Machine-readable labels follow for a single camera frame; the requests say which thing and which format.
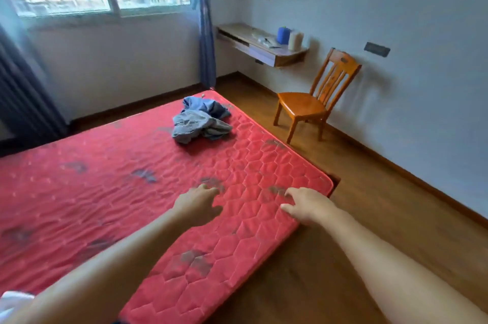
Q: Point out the person's right hand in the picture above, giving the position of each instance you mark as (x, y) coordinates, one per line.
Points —
(309, 205)

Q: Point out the person's left hand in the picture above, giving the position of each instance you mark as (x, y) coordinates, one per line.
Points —
(198, 203)

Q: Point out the person's right forearm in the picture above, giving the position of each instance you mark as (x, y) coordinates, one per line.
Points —
(400, 282)

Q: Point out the grey trousers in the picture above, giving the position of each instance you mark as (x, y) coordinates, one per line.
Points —
(190, 125)

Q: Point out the wooden wall-mounted desk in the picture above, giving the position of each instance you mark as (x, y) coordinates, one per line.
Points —
(236, 30)

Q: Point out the white button shirt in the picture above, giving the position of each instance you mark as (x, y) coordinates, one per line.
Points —
(11, 301)

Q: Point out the red quilted mattress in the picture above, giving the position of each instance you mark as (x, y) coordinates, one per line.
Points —
(114, 183)

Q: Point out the blue container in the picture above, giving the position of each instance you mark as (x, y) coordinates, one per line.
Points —
(283, 35)

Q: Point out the person's left forearm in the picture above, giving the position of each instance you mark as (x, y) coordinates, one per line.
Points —
(95, 278)

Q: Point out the papers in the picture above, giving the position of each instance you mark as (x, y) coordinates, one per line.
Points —
(267, 41)

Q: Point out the grey wall socket panel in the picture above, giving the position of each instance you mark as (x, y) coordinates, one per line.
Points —
(376, 49)

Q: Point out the light blue jeans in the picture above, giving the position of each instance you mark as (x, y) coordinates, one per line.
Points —
(198, 103)

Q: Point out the orange wooden chair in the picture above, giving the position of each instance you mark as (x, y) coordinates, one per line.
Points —
(301, 104)

